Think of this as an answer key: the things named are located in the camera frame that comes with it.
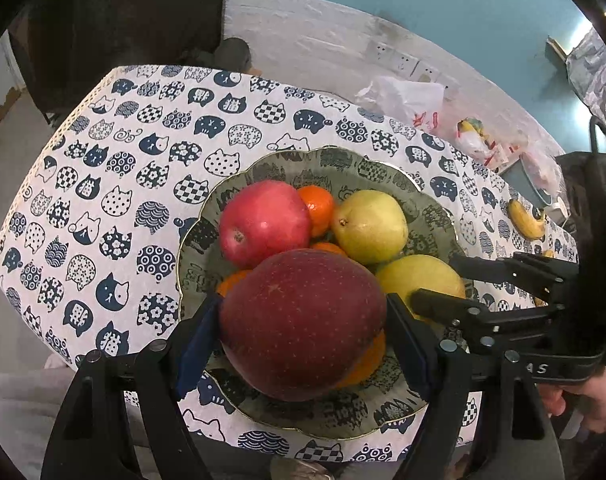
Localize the banana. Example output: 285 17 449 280
507 200 546 240
534 248 554 307

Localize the large orange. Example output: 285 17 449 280
335 330 387 389
216 270 251 297

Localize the yellow pear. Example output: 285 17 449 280
330 190 408 266

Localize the small tangerine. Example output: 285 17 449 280
311 240 346 257
297 185 335 238

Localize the dark red apple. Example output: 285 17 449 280
218 248 387 402

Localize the person right hand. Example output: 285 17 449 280
537 367 606 434

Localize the green patterned plate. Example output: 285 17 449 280
177 148 462 443

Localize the teal trash bin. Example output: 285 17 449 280
499 148 566 208

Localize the red paper bag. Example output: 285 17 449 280
454 117 512 172

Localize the cat pattern tablecloth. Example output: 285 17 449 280
0 63 580 465

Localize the grey curtain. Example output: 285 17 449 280
565 28 606 125

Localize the white plastic shopping bag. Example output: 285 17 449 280
354 76 445 131

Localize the black cylinder speaker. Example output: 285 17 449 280
214 37 251 73

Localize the white wall socket strip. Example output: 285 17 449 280
365 40 441 82

